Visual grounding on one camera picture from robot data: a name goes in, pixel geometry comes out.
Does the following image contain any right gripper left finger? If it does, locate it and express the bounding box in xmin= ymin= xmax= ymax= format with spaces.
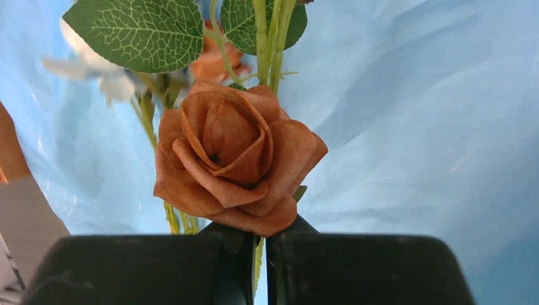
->
xmin=22 ymin=223 xmax=257 ymax=305

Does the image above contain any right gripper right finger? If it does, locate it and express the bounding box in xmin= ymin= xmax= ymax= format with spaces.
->
xmin=266 ymin=217 xmax=474 ymax=305

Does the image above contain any orange rose stem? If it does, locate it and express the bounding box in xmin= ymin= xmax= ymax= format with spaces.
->
xmin=189 ymin=21 xmax=254 ymax=85
xmin=153 ymin=81 xmax=329 ymax=295

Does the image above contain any flower bouquet blue paper wrap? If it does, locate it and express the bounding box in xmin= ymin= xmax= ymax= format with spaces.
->
xmin=1 ymin=1 xmax=538 ymax=304

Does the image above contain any light blue flower stem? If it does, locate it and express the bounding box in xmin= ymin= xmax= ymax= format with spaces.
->
xmin=41 ymin=18 xmax=157 ymax=149

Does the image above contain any pink peony flower stem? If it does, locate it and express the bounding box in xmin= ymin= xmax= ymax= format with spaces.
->
xmin=62 ymin=1 xmax=308 ymax=92

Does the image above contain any orange compartment tray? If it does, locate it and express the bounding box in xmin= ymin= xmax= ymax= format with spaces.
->
xmin=1 ymin=104 xmax=31 ymax=184

